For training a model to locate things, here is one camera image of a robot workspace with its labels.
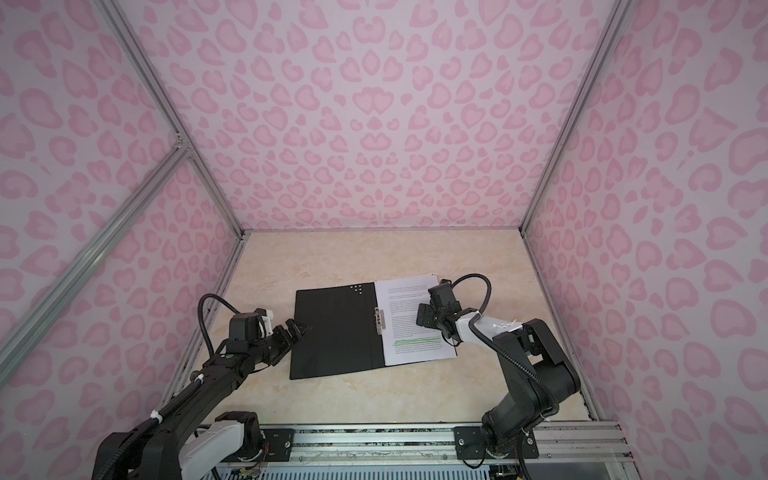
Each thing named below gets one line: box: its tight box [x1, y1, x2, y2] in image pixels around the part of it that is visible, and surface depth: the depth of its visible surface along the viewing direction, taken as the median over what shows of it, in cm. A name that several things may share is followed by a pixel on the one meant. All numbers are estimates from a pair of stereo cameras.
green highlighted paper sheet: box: [374, 274, 457, 366], surface depth 95 cm
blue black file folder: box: [290, 282, 458, 380], surface depth 95 cm
